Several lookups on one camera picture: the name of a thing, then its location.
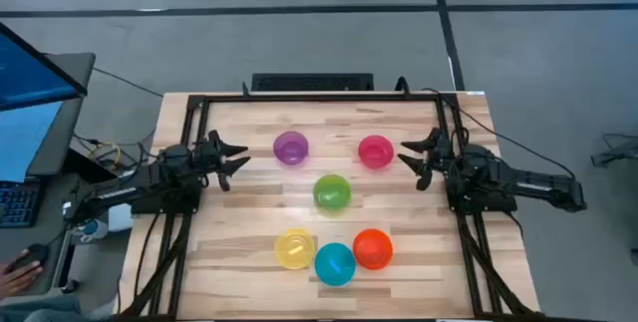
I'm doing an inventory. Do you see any orange plastic bowl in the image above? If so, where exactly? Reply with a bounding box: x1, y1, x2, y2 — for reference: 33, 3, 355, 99
352, 228, 395, 271

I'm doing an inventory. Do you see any black computer mouse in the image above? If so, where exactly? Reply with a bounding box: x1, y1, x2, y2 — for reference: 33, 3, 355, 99
12, 243, 50, 271

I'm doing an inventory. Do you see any black vented box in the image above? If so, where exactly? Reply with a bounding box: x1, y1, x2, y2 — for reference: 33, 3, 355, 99
250, 72, 375, 93

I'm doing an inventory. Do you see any pink plastic bowl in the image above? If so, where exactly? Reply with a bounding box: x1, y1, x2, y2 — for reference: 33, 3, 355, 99
357, 135, 395, 170

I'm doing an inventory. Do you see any light blue screen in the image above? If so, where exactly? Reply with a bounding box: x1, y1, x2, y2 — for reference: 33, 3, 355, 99
0, 101, 64, 183

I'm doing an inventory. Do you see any purple plastic bowl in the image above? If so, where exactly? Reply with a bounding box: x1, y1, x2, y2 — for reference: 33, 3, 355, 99
272, 130, 310, 166

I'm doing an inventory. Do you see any grey desk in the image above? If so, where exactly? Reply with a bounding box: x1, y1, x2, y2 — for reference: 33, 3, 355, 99
0, 171, 84, 308

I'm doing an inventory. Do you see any white and teal cup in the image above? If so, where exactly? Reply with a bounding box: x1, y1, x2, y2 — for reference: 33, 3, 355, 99
74, 216, 109, 243

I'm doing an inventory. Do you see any black cable bundle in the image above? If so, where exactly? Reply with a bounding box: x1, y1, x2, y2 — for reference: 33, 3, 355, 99
590, 132, 638, 168

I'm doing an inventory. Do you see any white box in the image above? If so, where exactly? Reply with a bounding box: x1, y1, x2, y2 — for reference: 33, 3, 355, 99
107, 201, 134, 233

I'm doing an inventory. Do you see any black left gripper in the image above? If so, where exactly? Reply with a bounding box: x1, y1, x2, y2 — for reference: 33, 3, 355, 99
194, 130, 251, 193

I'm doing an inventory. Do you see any black aluminium table frame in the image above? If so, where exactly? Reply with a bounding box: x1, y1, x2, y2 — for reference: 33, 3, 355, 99
119, 91, 544, 322

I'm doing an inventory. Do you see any yellow plastic bowl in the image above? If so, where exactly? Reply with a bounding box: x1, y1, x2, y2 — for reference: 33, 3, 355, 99
273, 227, 316, 271

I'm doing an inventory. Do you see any black backlit keyboard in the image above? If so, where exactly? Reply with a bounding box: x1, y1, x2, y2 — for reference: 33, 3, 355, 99
0, 179, 42, 228

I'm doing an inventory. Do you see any teal plastic bowl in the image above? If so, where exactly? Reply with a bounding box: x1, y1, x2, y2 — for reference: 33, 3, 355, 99
313, 241, 357, 287

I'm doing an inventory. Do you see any black-framed blue monitor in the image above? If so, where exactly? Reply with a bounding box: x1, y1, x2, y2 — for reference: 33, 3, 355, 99
0, 22, 89, 113

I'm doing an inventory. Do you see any green plastic bowl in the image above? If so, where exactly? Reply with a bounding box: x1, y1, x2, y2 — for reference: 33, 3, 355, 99
312, 173, 352, 211

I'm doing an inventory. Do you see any yellow cable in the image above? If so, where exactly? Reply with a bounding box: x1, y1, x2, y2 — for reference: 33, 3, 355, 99
88, 142, 123, 168

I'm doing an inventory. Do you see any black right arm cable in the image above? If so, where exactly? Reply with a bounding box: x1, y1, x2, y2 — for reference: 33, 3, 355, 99
421, 87, 578, 179

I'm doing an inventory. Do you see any thin black floor cable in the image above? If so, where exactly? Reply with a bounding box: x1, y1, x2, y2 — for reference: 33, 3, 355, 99
92, 66, 165, 99

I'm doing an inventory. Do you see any person's leg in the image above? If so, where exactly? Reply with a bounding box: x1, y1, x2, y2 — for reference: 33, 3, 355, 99
0, 294, 119, 322

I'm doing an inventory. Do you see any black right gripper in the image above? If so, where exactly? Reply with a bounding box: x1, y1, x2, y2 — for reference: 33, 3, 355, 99
397, 127, 456, 192

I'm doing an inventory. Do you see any person's hand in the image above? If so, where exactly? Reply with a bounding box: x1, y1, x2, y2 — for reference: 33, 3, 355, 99
0, 256, 45, 299

